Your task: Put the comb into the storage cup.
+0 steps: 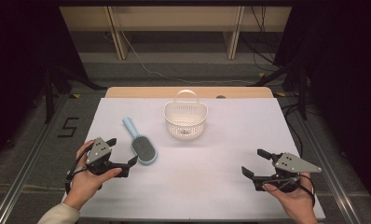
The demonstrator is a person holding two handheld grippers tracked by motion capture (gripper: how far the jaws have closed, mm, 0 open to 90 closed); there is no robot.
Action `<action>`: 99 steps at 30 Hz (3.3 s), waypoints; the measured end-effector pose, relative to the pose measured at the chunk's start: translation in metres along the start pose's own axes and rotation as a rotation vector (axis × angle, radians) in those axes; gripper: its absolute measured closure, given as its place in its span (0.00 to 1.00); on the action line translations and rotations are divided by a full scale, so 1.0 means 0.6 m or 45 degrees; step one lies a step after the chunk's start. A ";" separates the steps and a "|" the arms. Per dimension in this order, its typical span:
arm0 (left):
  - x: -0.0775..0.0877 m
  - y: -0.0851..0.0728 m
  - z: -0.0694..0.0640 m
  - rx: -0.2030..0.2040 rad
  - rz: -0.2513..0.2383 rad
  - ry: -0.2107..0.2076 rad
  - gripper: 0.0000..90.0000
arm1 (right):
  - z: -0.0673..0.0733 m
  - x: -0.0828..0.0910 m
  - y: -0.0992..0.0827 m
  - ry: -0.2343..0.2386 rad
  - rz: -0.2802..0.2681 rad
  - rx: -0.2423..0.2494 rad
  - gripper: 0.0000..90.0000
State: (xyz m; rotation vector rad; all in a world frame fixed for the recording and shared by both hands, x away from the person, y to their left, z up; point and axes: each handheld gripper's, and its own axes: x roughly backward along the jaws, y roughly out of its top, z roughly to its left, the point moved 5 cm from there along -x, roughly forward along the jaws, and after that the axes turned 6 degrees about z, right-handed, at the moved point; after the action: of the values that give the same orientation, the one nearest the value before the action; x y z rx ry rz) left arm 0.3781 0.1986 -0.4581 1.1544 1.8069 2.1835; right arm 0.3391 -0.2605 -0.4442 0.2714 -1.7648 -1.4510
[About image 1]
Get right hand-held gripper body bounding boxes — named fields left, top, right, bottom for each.
left=253, top=151, right=323, bottom=193

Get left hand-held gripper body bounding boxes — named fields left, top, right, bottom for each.
left=85, top=137, right=122, bottom=175

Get light blue hairbrush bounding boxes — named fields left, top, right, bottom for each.
left=121, top=117, right=158, bottom=166

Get white plastic basket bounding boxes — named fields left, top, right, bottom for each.
left=163, top=89, right=209, bottom=140

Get person's left hand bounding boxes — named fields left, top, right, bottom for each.
left=62, top=140, right=123, bottom=211

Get person's right hand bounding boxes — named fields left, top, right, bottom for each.
left=262, top=173, right=319, bottom=220

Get white table mat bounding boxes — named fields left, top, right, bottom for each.
left=62, top=97, right=326, bottom=221

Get wooden table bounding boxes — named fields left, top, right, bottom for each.
left=104, top=86, right=275, bottom=99

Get black stand legs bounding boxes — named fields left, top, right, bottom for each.
left=252, top=62, right=309, bottom=120
left=43, top=66, right=107, bottom=124

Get black curtain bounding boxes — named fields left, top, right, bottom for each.
left=273, top=4, right=371, bottom=214
left=0, top=0, right=89, bottom=164

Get beige wooden desk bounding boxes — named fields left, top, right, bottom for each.
left=59, top=6, right=293, bottom=61

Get left hand-held gripper black cable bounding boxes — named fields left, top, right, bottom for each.
left=63, top=144, right=94, bottom=195

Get hand-held gripper black cable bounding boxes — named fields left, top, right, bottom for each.
left=296, top=174, right=316, bottom=207
left=63, top=144, right=94, bottom=195

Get aluminium floor rail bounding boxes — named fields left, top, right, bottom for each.
left=290, top=105, right=362, bottom=224
left=0, top=94, right=70, bottom=224

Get right hand-held gripper black cable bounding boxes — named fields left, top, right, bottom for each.
left=296, top=174, right=316, bottom=207

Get white floor cable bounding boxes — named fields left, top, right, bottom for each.
left=120, top=30, right=285, bottom=87

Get black hanging cables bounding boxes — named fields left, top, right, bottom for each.
left=239, top=6, right=284, bottom=68

